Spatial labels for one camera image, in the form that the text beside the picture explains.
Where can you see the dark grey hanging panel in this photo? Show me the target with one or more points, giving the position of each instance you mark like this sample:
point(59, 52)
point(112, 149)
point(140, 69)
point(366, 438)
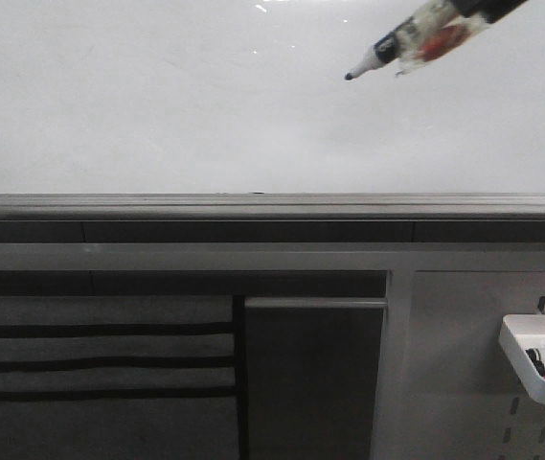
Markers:
point(312, 374)

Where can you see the white whiteboard with metal frame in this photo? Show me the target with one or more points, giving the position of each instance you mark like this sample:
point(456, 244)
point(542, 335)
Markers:
point(197, 109)

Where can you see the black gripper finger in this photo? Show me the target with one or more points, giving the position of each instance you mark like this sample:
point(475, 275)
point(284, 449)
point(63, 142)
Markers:
point(504, 7)

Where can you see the white slotted pegboard panel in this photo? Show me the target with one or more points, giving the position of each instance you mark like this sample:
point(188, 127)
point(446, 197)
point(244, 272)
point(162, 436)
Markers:
point(445, 387)

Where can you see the white black-tipped whiteboard marker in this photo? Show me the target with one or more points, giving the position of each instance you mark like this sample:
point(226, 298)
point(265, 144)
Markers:
point(433, 30)

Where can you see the grey fabric pocket organizer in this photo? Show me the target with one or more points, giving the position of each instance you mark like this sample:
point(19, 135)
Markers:
point(146, 377)

